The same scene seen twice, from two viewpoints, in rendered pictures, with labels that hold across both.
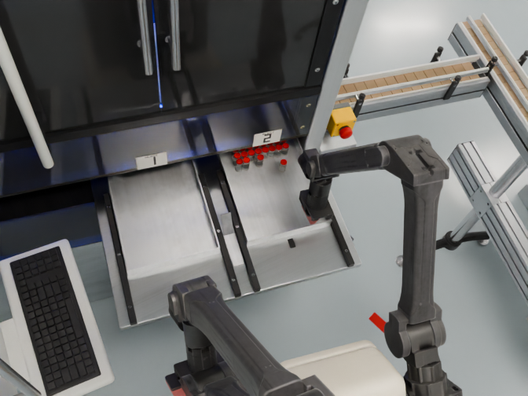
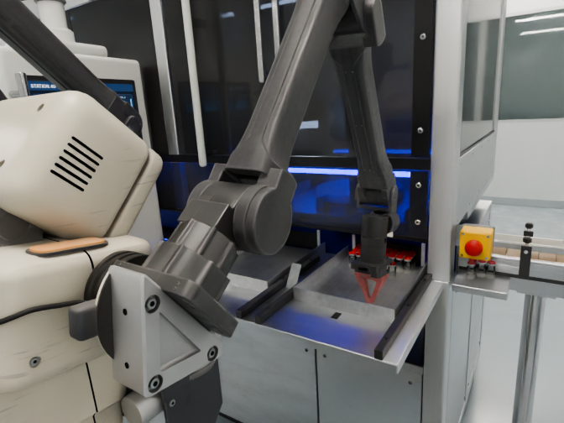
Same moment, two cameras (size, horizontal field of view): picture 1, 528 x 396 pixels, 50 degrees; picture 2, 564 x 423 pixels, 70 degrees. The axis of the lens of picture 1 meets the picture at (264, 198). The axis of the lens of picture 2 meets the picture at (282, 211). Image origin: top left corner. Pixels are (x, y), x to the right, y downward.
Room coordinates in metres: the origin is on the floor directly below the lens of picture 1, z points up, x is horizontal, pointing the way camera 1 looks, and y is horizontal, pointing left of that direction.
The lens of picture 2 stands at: (0.24, -0.79, 1.36)
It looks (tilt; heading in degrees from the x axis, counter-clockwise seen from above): 15 degrees down; 62
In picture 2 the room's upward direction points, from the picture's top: 3 degrees counter-clockwise
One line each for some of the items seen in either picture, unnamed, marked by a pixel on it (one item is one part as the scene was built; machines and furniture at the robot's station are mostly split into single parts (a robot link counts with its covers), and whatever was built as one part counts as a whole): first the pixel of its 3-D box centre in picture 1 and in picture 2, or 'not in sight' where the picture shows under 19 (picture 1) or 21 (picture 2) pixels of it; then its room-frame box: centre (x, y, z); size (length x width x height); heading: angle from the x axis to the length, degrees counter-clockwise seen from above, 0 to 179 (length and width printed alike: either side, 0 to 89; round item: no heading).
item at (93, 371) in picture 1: (53, 316); not in sight; (0.41, 0.49, 0.82); 0.40 x 0.14 x 0.02; 36
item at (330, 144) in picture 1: (331, 132); (482, 281); (1.18, -0.17, 0.87); 0.14 x 0.13 x 0.02; 28
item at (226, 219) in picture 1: (232, 239); (284, 283); (0.70, 0.06, 0.91); 0.14 x 0.03 x 0.06; 29
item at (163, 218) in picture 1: (161, 209); (263, 258); (0.75, 0.28, 0.90); 0.34 x 0.26 x 0.04; 28
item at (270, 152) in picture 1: (261, 154); (380, 260); (1.01, 0.04, 0.91); 0.18 x 0.02 x 0.05; 118
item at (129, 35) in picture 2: not in sight; (117, 79); (0.50, 0.98, 1.51); 0.49 x 0.01 x 0.59; 118
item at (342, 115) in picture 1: (339, 119); (476, 242); (1.13, -0.18, 1.00); 0.08 x 0.07 x 0.07; 28
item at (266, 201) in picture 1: (271, 185); (366, 277); (0.91, -0.02, 0.90); 0.34 x 0.26 x 0.04; 28
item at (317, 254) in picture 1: (223, 221); (300, 284); (0.77, 0.10, 0.87); 0.70 x 0.48 x 0.02; 118
